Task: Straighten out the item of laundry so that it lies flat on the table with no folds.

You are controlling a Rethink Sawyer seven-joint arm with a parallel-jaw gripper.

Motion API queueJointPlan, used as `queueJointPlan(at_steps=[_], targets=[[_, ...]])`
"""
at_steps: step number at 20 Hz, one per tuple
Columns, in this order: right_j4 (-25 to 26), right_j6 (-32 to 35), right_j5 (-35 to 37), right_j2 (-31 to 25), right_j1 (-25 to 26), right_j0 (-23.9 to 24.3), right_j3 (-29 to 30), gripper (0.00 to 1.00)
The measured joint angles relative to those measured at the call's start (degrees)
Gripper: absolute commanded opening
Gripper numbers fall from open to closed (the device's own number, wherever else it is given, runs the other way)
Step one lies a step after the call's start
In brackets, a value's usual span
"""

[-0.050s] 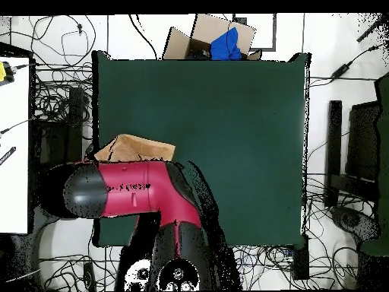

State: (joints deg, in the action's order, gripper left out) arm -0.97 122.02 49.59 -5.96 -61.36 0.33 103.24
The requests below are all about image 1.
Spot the green cloth covered stand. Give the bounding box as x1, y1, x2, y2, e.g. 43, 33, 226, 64
359, 72, 389, 256

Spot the black upright bar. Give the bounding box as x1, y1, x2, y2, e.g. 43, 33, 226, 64
325, 100, 343, 208

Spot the black power strip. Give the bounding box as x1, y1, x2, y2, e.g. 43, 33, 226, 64
83, 262, 97, 291

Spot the yellow and black device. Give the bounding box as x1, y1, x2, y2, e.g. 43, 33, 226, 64
0, 61, 15, 87

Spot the grey pedestal leg with foot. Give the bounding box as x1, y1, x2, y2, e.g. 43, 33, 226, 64
30, 206, 92, 284
330, 205, 381, 244

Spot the black flat strip tool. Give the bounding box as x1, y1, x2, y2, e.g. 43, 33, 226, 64
0, 146, 17, 167

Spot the black rod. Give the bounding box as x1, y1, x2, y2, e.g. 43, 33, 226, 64
356, 13, 389, 43

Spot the open cardboard box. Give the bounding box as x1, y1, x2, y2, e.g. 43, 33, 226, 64
162, 13, 263, 61

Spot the black floor box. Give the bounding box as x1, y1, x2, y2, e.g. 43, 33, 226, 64
292, 233, 310, 281

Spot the blue cloth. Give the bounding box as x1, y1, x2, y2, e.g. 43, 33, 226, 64
210, 27, 243, 61

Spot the black panel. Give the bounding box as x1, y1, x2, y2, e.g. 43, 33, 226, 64
345, 101, 381, 183

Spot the black power adapter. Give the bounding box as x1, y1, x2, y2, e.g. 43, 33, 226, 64
330, 62, 351, 79

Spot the white side table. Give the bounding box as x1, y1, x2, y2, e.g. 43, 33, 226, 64
0, 56, 31, 235

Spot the dark green table cloth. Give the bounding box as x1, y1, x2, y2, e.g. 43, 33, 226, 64
91, 49, 312, 248

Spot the tan terry towel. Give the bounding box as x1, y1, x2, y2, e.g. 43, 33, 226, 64
93, 133, 176, 163

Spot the black equipment case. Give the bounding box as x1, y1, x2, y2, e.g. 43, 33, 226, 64
33, 86, 84, 171

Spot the dark square frame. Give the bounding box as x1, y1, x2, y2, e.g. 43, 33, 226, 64
232, 13, 277, 52

